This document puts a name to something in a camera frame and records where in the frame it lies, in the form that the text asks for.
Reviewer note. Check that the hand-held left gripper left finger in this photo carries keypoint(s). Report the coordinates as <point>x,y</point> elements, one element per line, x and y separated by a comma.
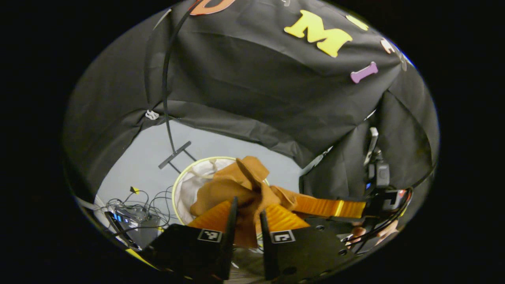
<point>185,248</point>

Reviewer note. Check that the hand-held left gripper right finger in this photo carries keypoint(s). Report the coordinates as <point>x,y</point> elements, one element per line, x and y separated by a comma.
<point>303,248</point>

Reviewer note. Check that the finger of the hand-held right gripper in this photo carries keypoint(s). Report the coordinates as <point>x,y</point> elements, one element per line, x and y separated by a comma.
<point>327,207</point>

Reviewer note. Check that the white laundry hamper yellow rim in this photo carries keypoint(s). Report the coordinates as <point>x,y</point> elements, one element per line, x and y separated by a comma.
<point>189,189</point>

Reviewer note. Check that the brown shirt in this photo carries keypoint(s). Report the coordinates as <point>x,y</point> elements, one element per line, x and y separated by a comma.
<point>236,185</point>

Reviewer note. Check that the black clothes rack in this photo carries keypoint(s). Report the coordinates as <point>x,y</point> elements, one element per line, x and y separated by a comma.
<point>165,98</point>

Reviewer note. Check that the grey electronic box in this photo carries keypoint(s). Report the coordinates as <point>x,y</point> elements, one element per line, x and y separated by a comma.
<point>136,219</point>

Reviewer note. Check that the small yellow tape piece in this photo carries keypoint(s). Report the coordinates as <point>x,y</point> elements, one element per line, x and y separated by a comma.
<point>134,190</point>

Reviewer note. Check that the white cloth tie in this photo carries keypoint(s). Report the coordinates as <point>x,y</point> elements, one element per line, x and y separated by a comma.
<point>152,114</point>

